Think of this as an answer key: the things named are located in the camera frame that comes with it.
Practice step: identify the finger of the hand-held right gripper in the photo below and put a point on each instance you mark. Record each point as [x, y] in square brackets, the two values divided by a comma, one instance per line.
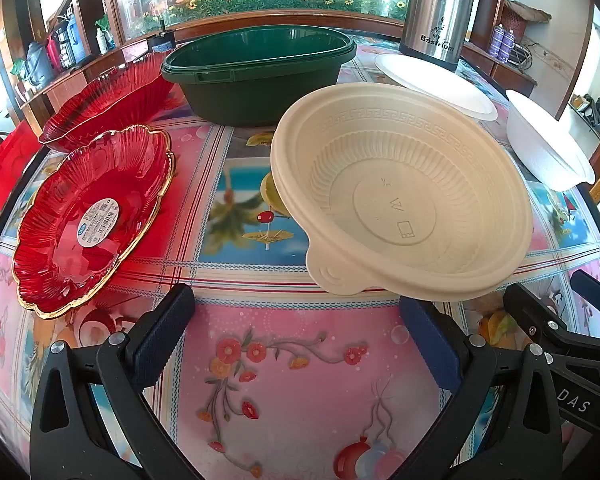
[540, 321]
[597, 291]

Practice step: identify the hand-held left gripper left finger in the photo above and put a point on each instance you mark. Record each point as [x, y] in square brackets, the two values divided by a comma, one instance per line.
[164, 331]

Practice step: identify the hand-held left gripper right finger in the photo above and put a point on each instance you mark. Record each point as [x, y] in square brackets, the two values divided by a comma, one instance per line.
[430, 346]

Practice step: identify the red glass plate with label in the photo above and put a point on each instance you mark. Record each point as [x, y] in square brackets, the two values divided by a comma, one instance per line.
[70, 260]

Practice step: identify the cream plastic bowl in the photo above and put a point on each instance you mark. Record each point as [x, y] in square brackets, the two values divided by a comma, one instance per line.
[395, 195]

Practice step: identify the large red glass plate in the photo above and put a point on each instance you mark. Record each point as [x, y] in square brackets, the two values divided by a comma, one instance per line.
[115, 97]

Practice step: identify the green plastic basin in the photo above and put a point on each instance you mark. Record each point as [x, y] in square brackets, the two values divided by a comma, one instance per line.
[250, 85]

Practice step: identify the floral printed tablecloth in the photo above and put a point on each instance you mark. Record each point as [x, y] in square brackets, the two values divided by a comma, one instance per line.
[290, 360]

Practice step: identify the white foam bowl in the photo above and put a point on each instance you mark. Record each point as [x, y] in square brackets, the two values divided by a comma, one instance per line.
[545, 145]
[430, 82]

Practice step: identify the red plastic chair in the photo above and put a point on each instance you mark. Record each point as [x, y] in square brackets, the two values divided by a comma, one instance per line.
[5, 165]

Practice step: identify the wooden cabinet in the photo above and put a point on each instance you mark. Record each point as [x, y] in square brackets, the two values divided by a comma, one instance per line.
[505, 72]

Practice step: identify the purple spray cans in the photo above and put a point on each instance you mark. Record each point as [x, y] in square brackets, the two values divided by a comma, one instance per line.
[502, 42]

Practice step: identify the small black jar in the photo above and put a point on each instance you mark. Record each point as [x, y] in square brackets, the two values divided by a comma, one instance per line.
[161, 40]

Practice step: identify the white spray bottle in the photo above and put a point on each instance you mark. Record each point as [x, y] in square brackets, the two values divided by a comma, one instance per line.
[102, 40]

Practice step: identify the blue flask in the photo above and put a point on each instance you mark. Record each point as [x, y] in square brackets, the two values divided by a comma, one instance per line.
[75, 40]

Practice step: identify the stainless steel thermos jug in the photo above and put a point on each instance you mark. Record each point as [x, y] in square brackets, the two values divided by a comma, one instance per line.
[432, 10]

